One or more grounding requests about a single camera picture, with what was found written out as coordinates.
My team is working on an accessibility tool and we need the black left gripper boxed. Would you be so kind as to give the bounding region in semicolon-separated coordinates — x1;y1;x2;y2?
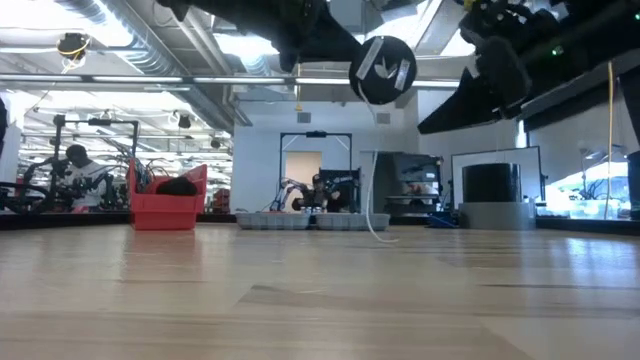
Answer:
274;0;364;74

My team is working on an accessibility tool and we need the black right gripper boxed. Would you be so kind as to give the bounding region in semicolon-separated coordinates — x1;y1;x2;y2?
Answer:
417;0;562;135

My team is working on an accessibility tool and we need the black labelled cord spool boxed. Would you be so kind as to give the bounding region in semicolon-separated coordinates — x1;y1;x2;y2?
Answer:
347;34;419;106

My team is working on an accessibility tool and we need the white cord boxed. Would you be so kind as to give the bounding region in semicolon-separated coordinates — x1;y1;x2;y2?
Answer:
355;79;401;245

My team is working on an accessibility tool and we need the person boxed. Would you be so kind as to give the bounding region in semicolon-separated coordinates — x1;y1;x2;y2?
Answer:
62;143;114;211
291;172;354;214

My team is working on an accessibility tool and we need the grey tool case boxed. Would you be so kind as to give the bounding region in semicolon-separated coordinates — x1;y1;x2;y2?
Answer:
234;210;392;232

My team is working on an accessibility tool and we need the red plastic bin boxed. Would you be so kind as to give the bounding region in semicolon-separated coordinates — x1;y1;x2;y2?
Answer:
126;158;209;232

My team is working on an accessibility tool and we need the black camera stand frame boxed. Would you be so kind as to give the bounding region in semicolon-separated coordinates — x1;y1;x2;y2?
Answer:
277;130;354;214

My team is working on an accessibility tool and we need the yellow hanging cable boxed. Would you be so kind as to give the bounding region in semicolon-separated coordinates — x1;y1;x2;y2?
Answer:
603;60;616;221

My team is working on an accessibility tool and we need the bundle of coloured wires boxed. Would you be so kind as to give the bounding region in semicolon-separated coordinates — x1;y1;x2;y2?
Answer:
130;158;200;197

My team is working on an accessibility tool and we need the black robot station frame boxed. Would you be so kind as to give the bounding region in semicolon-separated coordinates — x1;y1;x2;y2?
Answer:
51;113;141;211

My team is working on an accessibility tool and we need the ceiling cable reel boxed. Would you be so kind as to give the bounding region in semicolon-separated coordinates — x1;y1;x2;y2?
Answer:
54;31;93;62

